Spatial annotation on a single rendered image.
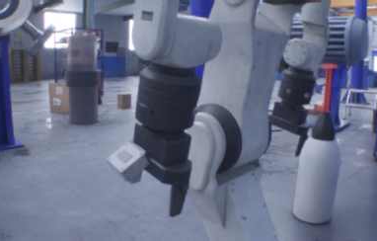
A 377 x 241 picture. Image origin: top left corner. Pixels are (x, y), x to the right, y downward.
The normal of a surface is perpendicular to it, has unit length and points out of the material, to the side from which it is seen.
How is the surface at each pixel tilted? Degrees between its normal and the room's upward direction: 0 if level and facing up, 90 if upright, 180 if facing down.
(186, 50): 101
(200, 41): 97
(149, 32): 90
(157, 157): 90
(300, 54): 90
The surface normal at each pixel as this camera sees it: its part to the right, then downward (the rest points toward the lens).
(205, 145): -0.70, 0.12
